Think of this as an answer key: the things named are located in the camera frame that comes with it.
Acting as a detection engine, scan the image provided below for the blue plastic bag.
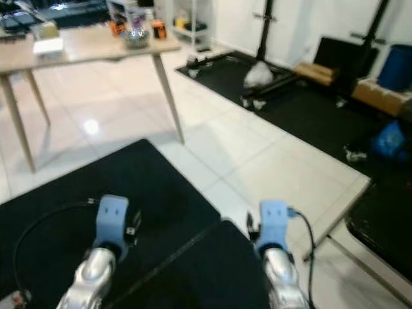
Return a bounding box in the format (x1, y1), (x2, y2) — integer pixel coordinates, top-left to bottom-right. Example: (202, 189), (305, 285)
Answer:
(370, 120), (412, 162)

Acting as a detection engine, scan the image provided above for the black floor mat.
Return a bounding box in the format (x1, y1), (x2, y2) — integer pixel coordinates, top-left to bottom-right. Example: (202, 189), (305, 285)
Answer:
(0, 138), (271, 309)
(175, 50), (412, 181)
(346, 174), (412, 284)

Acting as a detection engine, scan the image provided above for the light wooden table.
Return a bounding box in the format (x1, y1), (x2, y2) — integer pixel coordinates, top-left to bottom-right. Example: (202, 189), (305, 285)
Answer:
(0, 24), (184, 173)

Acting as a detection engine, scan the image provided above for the long brown cardboard box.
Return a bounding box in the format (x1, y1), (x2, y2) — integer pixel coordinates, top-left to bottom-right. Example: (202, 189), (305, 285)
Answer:
(293, 61), (340, 88)

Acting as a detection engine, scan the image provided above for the white shelf rack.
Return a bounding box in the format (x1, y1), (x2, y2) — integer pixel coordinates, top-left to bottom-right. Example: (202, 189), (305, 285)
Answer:
(171, 0), (214, 52)

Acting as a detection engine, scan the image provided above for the orange black battery pack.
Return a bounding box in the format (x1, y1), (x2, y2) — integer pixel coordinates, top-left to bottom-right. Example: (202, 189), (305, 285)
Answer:
(109, 19), (126, 36)

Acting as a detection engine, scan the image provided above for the yellow box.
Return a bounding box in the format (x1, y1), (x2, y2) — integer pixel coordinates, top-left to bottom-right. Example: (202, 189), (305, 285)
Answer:
(175, 16), (192, 31)

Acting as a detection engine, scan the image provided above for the blue barrel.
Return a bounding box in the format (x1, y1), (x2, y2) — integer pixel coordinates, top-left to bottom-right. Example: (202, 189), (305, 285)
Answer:
(377, 44), (412, 92)

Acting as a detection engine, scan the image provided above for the flat white box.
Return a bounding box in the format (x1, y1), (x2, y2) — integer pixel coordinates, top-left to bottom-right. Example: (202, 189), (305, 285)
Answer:
(32, 36), (65, 55)

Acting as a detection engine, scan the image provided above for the orange black fan tool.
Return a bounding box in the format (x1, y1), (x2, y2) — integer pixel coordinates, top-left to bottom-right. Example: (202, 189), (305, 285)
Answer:
(151, 19), (168, 39)

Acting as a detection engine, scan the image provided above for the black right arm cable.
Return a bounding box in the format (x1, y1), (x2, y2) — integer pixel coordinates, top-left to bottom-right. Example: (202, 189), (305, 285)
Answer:
(290, 207), (317, 303)

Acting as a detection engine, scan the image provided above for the white patterned slipper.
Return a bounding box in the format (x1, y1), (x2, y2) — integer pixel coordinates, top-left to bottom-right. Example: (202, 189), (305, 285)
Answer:
(0, 290), (33, 309)

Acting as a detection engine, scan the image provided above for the large black case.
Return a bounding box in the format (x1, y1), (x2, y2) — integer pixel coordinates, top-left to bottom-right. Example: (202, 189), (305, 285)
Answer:
(315, 37), (382, 97)

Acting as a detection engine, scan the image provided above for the metal bowl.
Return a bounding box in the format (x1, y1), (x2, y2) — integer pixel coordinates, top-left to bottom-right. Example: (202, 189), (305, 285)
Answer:
(124, 27), (152, 49)

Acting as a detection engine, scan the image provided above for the black metal stand frame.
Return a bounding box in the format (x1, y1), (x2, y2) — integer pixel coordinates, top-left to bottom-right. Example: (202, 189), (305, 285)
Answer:
(187, 0), (393, 162)

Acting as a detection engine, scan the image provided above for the crumpled clear plastic bag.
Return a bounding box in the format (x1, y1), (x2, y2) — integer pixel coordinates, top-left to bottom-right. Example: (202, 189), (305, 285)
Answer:
(243, 61), (274, 89)

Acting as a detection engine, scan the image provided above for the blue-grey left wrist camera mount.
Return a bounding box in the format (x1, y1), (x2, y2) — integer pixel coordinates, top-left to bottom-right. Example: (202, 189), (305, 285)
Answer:
(95, 194), (131, 255)

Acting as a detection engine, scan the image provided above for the printed cardboard box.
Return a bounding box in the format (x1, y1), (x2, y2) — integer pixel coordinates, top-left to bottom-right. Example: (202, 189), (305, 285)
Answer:
(35, 21), (62, 39)

